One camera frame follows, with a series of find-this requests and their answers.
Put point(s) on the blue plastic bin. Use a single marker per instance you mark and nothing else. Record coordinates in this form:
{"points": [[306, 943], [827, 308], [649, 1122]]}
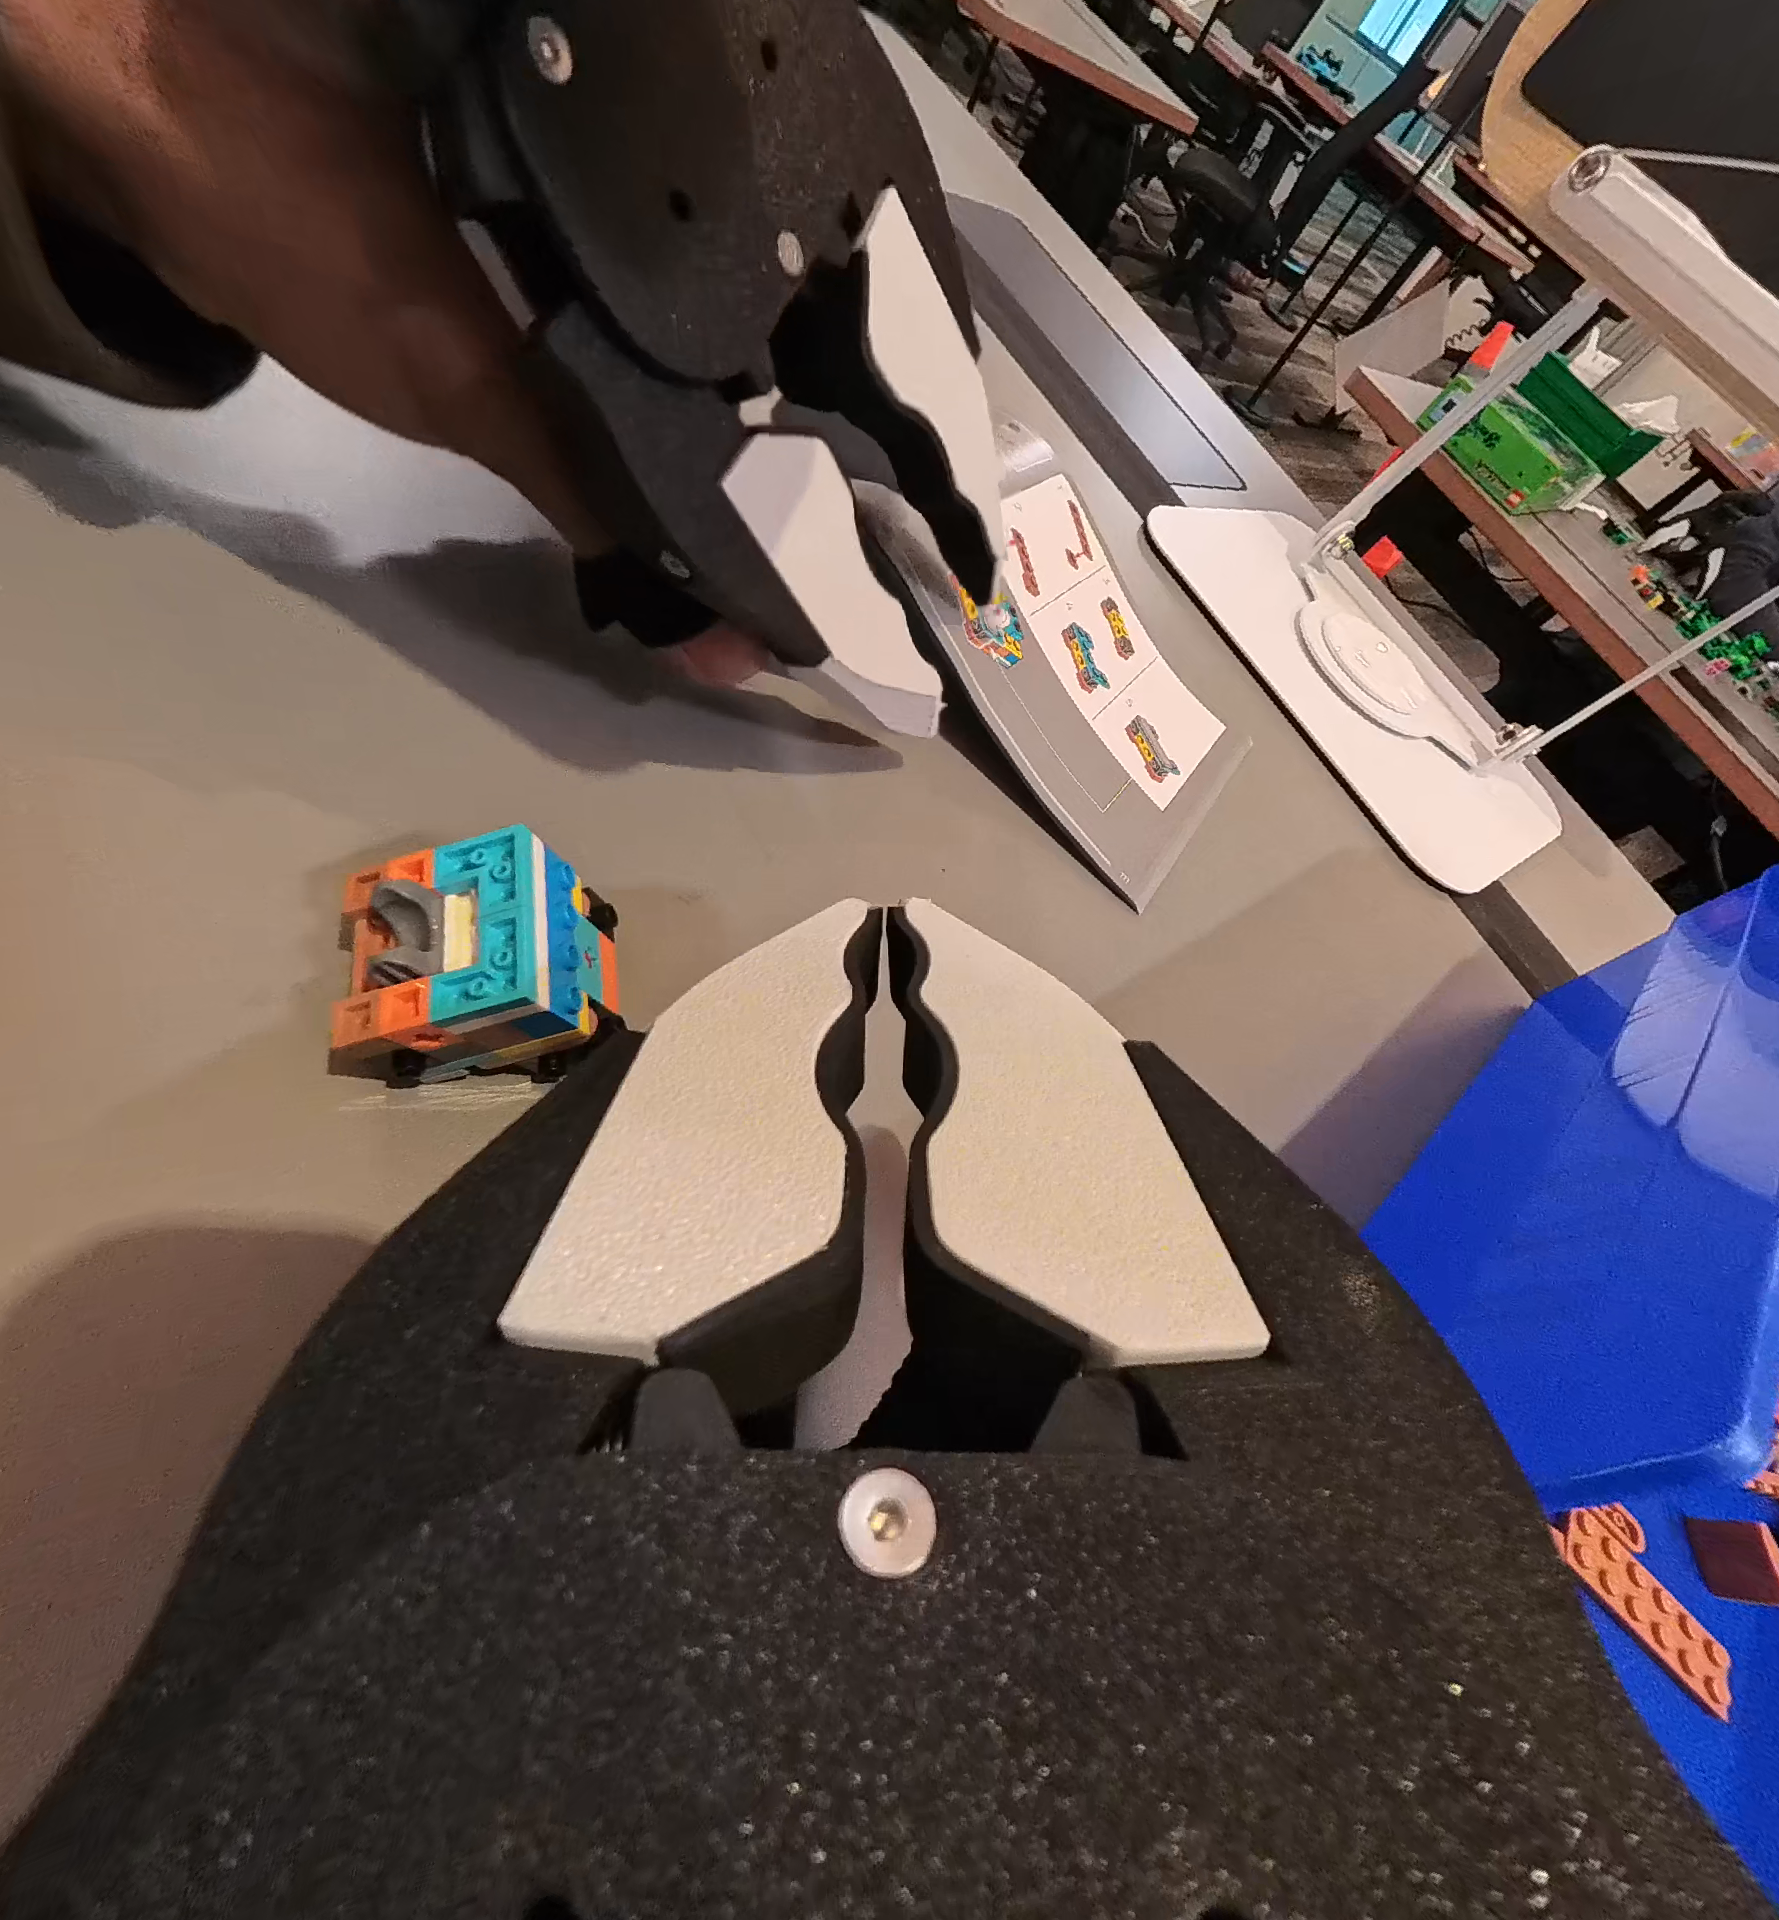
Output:
{"points": [[1581, 1200]]}

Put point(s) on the green box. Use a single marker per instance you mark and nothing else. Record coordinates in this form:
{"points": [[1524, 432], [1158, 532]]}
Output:
{"points": [[1519, 443]]}

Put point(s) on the white tablet stand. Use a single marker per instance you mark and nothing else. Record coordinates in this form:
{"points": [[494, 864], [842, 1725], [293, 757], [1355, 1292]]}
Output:
{"points": [[1373, 708]]}

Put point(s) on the grey instruction booklet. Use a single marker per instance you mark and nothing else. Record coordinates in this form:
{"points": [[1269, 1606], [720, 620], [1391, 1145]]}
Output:
{"points": [[1115, 660]]}

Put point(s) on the pile of loose bricks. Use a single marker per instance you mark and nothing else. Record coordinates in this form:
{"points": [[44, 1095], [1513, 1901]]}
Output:
{"points": [[1658, 1619]]}

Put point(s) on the multicoloured brick model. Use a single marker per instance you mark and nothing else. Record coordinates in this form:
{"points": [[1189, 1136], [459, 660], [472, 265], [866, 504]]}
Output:
{"points": [[472, 960]]}

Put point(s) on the person's left hand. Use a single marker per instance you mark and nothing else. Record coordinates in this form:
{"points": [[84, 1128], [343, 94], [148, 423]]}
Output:
{"points": [[717, 660]]}

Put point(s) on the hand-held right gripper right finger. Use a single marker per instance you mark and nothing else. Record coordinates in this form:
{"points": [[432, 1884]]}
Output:
{"points": [[1070, 1182]]}

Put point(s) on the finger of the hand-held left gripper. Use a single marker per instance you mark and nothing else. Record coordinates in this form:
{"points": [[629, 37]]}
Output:
{"points": [[929, 343], [830, 585]]}

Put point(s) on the dark cloth with white mark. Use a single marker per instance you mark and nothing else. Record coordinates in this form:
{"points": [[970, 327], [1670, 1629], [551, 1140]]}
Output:
{"points": [[1745, 561]]}

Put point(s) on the wood-edged desk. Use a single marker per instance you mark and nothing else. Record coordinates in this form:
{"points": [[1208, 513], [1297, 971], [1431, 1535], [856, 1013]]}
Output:
{"points": [[1083, 62], [1581, 572]]}

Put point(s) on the grey desk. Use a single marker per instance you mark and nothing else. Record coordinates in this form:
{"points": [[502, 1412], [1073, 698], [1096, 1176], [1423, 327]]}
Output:
{"points": [[227, 751]]}

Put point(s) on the teal L-shaped brick plate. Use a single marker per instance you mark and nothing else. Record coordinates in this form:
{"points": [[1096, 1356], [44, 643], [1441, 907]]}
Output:
{"points": [[525, 983]]}

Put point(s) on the person's left forearm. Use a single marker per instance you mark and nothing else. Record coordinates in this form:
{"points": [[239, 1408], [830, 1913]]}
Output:
{"points": [[227, 197]]}

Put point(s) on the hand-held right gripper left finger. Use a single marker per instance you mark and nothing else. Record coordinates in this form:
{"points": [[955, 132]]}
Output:
{"points": [[698, 1182]]}

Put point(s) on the black board with wooden edge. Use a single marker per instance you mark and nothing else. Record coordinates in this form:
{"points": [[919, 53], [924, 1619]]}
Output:
{"points": [[1699, 91]]}

